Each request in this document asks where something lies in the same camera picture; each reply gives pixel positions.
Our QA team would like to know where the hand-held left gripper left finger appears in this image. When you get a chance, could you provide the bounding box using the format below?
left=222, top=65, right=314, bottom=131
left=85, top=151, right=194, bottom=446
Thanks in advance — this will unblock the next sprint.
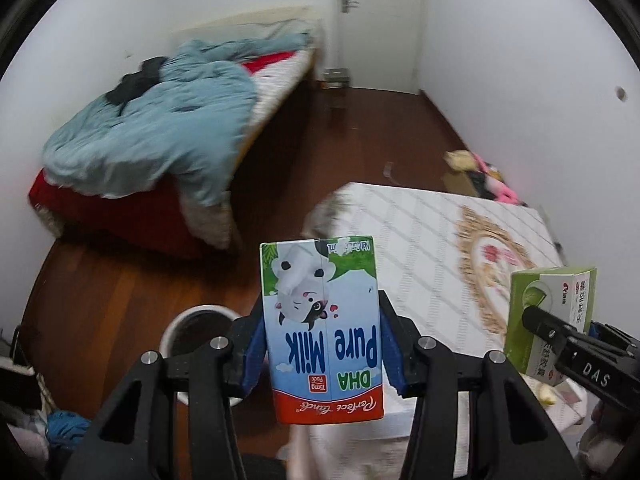
left=60, top=305, right=272, bottom=480

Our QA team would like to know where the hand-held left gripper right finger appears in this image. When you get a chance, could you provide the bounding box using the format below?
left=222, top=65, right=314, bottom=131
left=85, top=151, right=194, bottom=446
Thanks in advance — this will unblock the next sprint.
left=377, top=290, right=586, bottom=480

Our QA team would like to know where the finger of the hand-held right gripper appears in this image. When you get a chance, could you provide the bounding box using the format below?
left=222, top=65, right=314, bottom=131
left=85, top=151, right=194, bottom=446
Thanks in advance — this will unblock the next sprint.
left=587, top=321, right=640, bottom=356
left=521, top=305, right=640, bottom=411

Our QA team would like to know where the white trash bin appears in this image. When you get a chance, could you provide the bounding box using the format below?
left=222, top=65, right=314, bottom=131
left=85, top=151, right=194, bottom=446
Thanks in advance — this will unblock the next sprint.
left=159, top=304, right=246, bottom=406

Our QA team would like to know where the milk carton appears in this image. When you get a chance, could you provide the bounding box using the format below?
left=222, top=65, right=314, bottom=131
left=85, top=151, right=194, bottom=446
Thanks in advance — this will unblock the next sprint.
left=260, top=235, right=387, bottom=425

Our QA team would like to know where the green paper box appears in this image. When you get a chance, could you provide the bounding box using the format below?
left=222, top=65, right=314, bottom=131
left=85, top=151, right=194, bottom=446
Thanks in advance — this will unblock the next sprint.
left=504, top=266, right=597, bottom=386

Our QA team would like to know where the patterned white tablecloth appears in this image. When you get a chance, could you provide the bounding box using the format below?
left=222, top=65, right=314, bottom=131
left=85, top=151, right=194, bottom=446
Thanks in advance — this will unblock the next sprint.
left=287, top=182, right=590, bottom=480

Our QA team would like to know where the pink plush toy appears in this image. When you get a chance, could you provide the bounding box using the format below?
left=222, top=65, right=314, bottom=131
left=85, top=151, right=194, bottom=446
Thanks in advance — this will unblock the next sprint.
left=475, top=157, right=522, bottom=206

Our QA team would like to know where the cardboard box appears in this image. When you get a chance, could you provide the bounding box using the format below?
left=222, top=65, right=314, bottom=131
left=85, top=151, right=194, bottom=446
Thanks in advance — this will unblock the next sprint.
left=442, top=170, right=481, bottom=197

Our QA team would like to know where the red bed sheet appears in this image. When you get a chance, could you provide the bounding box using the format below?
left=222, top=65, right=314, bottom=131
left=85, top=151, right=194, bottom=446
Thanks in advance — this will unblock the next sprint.
left=27, top=50, right=296, bottom=261

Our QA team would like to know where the blue jacket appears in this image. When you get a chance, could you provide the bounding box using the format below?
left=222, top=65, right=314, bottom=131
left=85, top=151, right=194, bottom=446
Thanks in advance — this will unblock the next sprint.
left=46, top=410, right=92, bottom=450

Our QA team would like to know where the yellow plush toy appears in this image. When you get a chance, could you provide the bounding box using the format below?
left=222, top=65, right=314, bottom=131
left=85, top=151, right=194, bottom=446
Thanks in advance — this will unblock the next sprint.
left=445, top=150, right=476, bottom=171

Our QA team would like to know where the pile of white pink coats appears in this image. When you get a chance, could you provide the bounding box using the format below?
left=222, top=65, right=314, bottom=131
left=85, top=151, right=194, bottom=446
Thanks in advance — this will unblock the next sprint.
left=7, top=410, right=51, bottom=473

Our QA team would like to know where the light blue duvet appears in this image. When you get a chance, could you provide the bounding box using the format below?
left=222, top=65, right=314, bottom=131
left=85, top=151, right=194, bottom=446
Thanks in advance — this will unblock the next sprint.
left=42, top=32, right=313, bottom=208

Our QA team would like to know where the white patterned mattress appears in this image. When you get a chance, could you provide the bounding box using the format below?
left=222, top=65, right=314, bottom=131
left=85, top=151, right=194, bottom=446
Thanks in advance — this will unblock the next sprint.
left=245, top=49, right=315, bottom=136

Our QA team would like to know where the grey metal box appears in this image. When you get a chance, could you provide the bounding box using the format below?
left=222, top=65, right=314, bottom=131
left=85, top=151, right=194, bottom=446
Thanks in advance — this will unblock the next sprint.
left=322, top=67, right=351, bottom=89

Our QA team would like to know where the wooden bed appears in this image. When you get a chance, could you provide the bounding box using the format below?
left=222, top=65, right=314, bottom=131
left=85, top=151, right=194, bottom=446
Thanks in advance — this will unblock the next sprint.
left=27, top=5, right=326, bottom=261

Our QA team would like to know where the black garment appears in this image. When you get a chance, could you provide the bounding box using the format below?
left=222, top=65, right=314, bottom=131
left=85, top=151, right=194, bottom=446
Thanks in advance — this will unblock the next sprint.
left=105, top=57, right=168, bottom=106

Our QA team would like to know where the white door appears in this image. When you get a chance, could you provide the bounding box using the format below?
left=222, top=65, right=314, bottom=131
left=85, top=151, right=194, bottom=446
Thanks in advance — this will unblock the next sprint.
left=332, top=0, right=423, bottom=93

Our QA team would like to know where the pale pillow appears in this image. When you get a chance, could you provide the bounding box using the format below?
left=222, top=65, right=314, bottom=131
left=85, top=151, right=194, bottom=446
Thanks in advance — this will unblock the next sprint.
left=240, top=16, right=322, bottom=45

